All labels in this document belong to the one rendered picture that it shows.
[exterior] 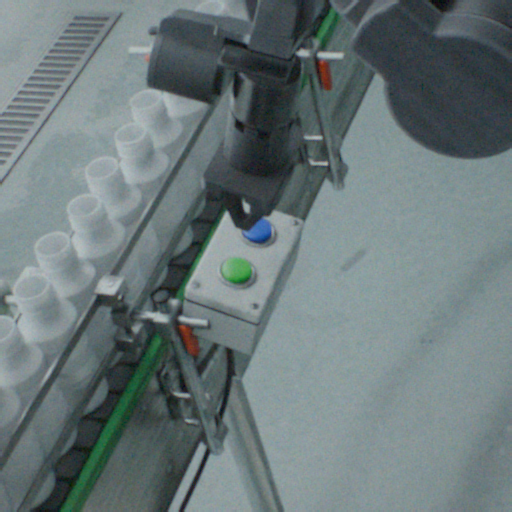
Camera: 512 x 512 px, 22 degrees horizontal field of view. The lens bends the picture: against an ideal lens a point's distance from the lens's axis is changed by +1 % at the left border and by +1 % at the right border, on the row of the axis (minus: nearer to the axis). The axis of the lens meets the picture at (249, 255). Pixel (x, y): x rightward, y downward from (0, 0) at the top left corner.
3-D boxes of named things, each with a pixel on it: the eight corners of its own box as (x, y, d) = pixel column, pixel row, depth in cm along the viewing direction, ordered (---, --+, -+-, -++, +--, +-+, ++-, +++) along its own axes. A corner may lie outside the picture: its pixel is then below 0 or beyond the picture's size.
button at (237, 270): (227, 260, 132) (229, 251, 131) (255, 270, 132) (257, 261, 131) (216, 281, 131) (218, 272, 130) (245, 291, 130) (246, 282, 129)
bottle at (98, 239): (115, 345, 143) (68, 233, 133) (94, 315, 148) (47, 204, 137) (163, 318, 145) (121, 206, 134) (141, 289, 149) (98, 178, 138)
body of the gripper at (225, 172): (198, 192, 117) (206, 132, 111) (238, 121, 123) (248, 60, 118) (267, 216, 116) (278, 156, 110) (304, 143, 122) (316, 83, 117)
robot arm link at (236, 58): (296, 85, 108) (312, 42, 111) (215, 63, 108) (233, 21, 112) (284, 146, 113) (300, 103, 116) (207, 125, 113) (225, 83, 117)
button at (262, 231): (248, 220, 136) (249, 211, 135) (275, 230, 136) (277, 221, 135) (238, 240, 134) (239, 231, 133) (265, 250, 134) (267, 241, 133)
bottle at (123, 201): (177, 282, 149) (137, 169, 138) (129, 305, 148) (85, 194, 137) (157, 253, 153) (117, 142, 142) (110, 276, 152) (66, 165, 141)
